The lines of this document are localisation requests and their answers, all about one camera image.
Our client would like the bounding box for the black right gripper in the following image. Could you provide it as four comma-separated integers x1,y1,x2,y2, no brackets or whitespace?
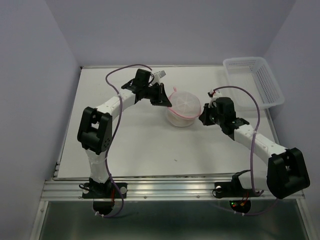
199,102,224,125

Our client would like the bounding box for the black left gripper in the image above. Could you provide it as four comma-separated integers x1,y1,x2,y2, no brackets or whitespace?
142,82,171,107

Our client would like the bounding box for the white mesh laundry bag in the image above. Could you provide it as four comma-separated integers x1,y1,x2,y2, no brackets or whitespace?
165,87,201,128

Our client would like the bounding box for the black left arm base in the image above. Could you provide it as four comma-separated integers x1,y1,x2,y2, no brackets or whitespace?
78,180,127,199

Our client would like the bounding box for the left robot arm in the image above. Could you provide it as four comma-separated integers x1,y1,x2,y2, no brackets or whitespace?
77,67,172,197

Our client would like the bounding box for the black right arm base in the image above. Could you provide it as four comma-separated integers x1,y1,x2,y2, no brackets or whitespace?
212,169,268,199

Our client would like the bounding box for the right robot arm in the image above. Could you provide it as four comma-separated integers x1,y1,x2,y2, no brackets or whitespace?
198,97,311,200

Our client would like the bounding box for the white perforated plastic basket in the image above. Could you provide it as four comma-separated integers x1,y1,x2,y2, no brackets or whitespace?
223,56,285,110

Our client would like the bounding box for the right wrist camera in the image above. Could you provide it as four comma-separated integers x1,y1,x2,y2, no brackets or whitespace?
207,89,222,108

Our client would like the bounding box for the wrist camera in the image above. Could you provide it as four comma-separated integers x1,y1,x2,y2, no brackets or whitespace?
153,70,166,79
207,89,222,108

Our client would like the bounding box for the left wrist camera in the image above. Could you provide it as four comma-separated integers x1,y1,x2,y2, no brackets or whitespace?
153,70,166,79

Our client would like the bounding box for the aluminium mounting rail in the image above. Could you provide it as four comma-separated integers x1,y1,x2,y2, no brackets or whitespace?
39,174,307,201

